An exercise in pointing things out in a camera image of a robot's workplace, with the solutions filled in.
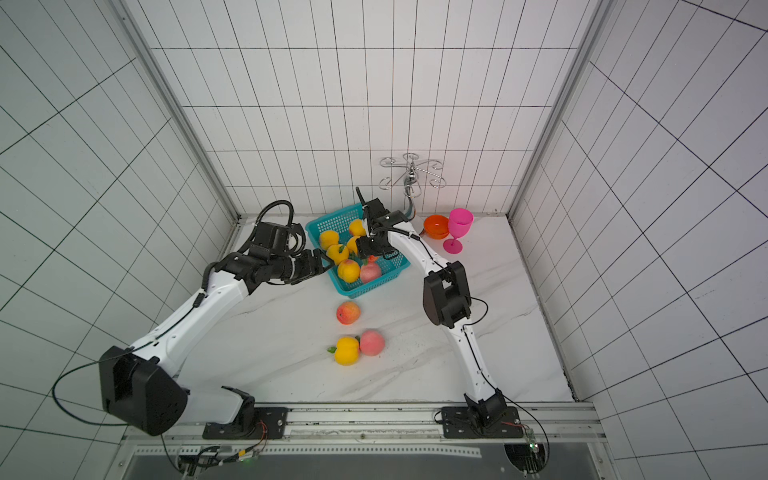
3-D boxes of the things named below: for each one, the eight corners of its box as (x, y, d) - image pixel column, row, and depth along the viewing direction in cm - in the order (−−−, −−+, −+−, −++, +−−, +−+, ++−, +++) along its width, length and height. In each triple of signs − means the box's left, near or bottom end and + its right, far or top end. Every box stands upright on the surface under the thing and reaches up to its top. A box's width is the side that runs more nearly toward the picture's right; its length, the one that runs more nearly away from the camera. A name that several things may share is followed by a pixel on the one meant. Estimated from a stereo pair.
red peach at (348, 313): (337, 324, 91) (335, 317, 87) (339, 308, 94) (337, 301, 91) (359, 324, 91) (358, 317, 87) (360, 308, 94) (359, 301, 91)
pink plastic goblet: (444, 254, 108) (451, 228, 97) (441, 234, 114) (447, 208, 103) (467, 254, 108) (476, 229, 97) (463, 234, 114) (471, 208, 103)
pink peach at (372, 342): (357, 348, 86) (355, 341, 82) (371, 332, 90) (370, 325, 86) (372, 361, 84) (371, 356, 80) (386, 345, 87) (386, 338, 83)
